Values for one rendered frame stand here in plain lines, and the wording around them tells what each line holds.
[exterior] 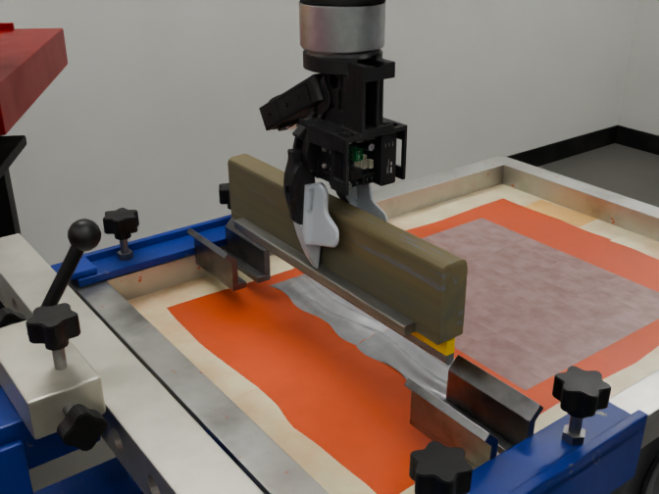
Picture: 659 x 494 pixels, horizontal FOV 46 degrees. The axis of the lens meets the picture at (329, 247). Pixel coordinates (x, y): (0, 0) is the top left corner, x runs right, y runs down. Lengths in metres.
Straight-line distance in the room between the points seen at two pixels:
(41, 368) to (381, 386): 0.34
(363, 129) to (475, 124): 3.32
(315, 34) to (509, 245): 0.56
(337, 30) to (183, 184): 2.40
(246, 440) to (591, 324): 0.46
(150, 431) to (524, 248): 0.67
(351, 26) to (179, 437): 0.36
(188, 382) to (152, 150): 2.22
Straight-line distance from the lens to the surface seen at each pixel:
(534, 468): 0.66
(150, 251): 1.01
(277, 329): 0.91
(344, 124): 0.69
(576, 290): 1.03
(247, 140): 3.13
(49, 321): 0.62
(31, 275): 0.90
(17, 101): 1.61
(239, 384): 0.82
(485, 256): 1.10
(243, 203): 0.89
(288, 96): 0.75
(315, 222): 0.74
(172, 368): 0.79
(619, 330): 0.96
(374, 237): 0.69
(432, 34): 3.65
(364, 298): 0.72
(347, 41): 0.67
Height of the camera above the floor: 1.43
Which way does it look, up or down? 25 degrees down
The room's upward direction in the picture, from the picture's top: straight up
